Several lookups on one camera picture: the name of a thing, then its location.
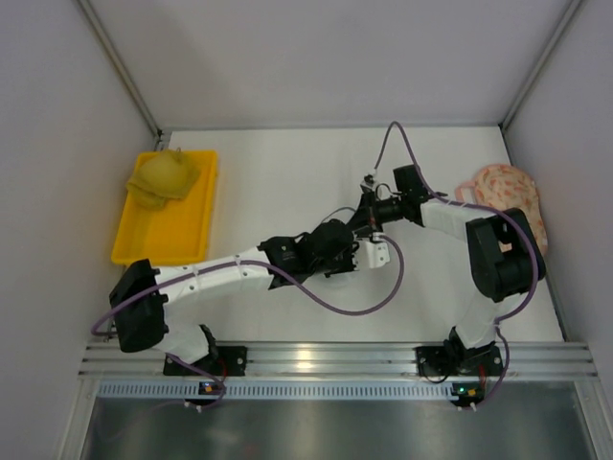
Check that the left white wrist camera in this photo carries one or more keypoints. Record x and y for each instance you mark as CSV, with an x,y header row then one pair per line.
x,y
372,252

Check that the black bra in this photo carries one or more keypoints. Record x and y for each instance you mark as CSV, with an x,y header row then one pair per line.
x,y
330,239

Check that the yellow plastic tray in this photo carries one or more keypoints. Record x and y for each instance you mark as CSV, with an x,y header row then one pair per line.
x,y
176,234

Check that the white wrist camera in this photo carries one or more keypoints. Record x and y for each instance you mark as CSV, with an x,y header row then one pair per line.
x,y
369,183
372,252

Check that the pink patterned bra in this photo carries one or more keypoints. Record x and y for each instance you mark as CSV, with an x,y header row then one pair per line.
x,y
502,187

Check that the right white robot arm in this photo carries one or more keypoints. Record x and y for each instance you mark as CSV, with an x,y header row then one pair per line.
x,y
497,216

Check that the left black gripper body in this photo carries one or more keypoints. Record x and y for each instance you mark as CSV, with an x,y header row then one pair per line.
x,y
342,259

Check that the yellow bra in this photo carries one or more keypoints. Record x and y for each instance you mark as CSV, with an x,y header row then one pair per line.
x,y
168,175

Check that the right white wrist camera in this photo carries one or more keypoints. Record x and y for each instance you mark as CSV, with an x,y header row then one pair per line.
x,y
369,183

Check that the white mesh laundry bag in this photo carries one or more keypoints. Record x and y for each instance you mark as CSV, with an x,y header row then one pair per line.
x,y
336,281

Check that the perforated cable duct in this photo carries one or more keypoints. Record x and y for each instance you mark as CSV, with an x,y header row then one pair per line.
x,y
260,390

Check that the aluminium mounting rail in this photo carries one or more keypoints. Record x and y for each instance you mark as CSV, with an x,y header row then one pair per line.
x,y
537,361

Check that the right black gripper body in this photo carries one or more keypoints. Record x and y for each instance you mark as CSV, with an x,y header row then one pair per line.
x,y
363,217

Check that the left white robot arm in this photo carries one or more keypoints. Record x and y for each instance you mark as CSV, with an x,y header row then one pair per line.
x,y
157,306

